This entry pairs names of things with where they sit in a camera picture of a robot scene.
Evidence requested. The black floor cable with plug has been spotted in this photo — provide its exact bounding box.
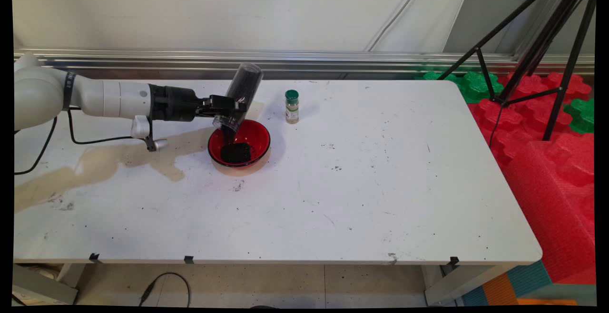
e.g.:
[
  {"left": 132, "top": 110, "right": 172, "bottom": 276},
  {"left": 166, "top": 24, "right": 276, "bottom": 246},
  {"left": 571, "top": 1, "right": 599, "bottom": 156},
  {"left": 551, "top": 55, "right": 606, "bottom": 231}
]
[{"left": 139, "top": 273, "right": 191, "bottom": 308}]

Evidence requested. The green-capped spice bottle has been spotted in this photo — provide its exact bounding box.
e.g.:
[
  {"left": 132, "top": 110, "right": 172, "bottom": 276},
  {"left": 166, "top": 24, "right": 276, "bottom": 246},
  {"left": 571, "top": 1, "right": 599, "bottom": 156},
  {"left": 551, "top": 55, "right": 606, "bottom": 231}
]
[{"left": 285, "top": 89, "right": 300, "bottom": 125}]

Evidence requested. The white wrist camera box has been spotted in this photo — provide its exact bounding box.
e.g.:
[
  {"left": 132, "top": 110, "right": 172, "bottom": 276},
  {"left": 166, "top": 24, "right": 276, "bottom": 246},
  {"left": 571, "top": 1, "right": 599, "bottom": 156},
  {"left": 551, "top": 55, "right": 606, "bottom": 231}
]
[{"left": 131, "top": 115, "right": 168, "bottom": 153}]

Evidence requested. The aluminium rail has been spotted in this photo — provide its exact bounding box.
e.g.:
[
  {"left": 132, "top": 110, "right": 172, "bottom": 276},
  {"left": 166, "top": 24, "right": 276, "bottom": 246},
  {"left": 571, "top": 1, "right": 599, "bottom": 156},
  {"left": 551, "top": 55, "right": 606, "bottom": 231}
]
[{"left": 14, "top": 49, "right": 595, "bottom": 80}]

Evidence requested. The clear jar of black grains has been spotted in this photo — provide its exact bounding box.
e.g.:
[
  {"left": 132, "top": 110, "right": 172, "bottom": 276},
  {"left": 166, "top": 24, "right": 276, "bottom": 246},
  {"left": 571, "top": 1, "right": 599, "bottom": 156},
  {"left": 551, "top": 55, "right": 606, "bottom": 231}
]
[{"left": 212, "top": 62, "right": 264, "bottom": 130}]

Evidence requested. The grey table leg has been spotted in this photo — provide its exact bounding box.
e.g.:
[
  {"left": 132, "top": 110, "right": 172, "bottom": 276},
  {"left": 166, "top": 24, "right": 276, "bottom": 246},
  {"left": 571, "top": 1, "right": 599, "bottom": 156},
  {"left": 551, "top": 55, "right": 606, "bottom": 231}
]
[
  {"left": 13, "top": 263, "right": 86, "bottom": 304},
  {"left": 425, "top": 264, "right": 505, "bottom": 306}
]

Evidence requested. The red bowl with black rim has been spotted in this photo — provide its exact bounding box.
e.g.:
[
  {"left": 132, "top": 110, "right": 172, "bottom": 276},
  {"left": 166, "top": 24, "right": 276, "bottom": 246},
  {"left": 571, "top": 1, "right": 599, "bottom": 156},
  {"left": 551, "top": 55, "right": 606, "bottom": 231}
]
[{"left": 207, "top": 119, "right": 271, "bottom": 168}]

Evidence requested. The orange foam tile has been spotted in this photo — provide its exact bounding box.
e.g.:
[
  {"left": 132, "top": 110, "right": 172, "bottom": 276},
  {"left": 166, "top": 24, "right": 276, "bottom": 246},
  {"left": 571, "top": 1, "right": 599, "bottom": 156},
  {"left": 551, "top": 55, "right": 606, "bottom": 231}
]
[
  {"left": 483, "top": 274, "right": 519, "bottom": 306},
  {"left": 516, "top": 298, "right": 579, "bottom": 306}
]

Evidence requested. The black tripod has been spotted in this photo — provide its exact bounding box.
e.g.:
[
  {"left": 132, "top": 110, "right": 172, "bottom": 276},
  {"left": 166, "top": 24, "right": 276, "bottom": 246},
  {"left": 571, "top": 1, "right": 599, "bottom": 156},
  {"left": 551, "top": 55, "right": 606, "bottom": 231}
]
[{"left": 438, "top": 0, "right": 598, "bottom": 141}]

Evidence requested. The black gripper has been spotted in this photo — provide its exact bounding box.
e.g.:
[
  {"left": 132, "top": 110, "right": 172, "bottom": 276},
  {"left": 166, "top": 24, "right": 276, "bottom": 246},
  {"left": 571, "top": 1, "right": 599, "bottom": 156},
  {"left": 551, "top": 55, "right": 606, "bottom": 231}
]
[{"left": 148, "top": 84, "right": 246, "bottom": 122}]

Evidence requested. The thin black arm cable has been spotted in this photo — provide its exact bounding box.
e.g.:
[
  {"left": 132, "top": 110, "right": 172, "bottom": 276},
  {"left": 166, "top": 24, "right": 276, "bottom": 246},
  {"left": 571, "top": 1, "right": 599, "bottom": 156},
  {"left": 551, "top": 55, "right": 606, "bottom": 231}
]
[{"left": 13, "top": 108, "right": 157, "bottom": 176}]

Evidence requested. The teal foam tile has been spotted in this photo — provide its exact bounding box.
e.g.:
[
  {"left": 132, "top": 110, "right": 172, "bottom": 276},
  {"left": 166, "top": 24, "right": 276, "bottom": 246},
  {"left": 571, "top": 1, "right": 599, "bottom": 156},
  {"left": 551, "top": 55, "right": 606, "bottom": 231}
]
[{"left": 462, "top": 261, "right": 552, "bottom": 306}]

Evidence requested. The black grains pile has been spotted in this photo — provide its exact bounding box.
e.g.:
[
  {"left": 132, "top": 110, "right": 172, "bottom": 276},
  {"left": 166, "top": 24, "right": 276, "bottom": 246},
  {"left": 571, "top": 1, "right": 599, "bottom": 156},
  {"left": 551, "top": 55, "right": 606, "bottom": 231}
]
[{"left": 220, "top": 130, "right": 253, "bottom": 165}]

